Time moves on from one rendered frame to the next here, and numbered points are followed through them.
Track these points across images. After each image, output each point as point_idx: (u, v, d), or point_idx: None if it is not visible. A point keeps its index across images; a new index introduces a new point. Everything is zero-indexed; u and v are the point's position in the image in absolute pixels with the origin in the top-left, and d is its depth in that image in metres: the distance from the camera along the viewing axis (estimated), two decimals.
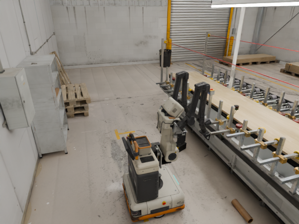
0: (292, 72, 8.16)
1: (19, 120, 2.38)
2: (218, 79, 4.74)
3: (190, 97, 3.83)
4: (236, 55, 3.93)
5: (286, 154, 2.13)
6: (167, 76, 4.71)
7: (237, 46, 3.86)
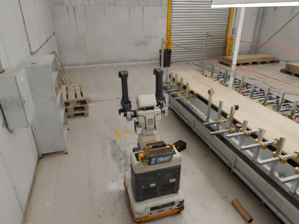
0: (292, 72, 8.16)
1: (19, 120, 2.38)
2: (218, 79, 4.74)
3: (190, 97, 3.83)
4: (236, 55, 3.93)
5: (286, 154, 2.13)
6: (167, 76, 4.71)
7: (237, 46, 3.86)
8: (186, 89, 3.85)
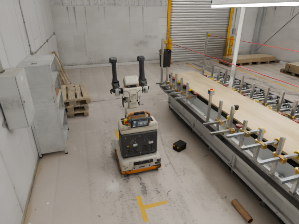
0: (292, 72, 8.16)
1: (19, 120, 2.38)
2: (218, 79, 4.74)
3: (190, 97, 3.83)
4: (236, 55, 3.93)
5: (286, 154, 2.13)
6: (167, 76, 4.71)
7: (237, 46, 3.86)
8: (186, 89, 3.85)
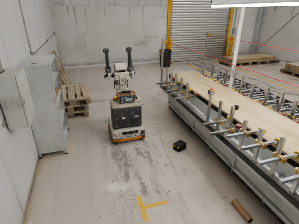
0: (292, 72, 8.16)
1: (19, 120, 2.38)
2: (218, 79, 4.74)
3: (190, 97, 3.83)
4: (236, 55, 3.93)
5: (286, 154, 2.13)
6: (167, 76, 4.71)
7: (237, 46, 3.86)
8: (186, 89, 3.85)
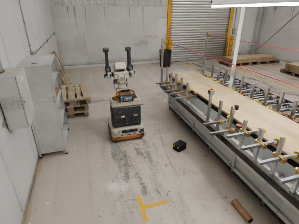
0: (292, 72, 8.16)
1: (19, 120, 2.38)
2: (218, 79, 4.74)
3: (190, 97, 3.83)
4: (236, 55, 3.93)
5: (286, 154, 2.13)
6: (167, 76, 4.71)
7: (237, 46, 3.86)
8: (186, 89, 3.85)
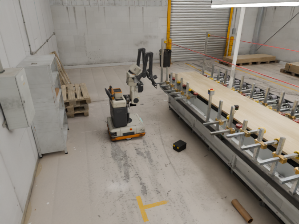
0: (292, 72, 8.16)
1: (19, 120, 2.38)
2: (218, 79, 4.74)
3: (190, 97, 3.83)
4: (236, 55, 3.93)
5: (286, 154, 2.13)
6: (167, 76, 4.71)
7: (237, 46, 3.86)
8: (186, 89, 3.85)
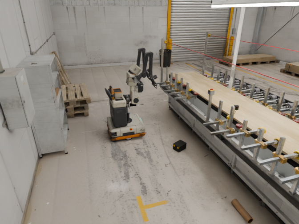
0: (292, 72, 8.16)
1: (19, 120, 2.38)
2: (218, 79, 4.74)
3: (190, 97, 3.83)
4: (236, 55, 3.93)
5: (286, 154, 2.13)
6: (167, 76, 4.71)
7: (237, 46, 3.86)
8: (186, 89, 3.85)
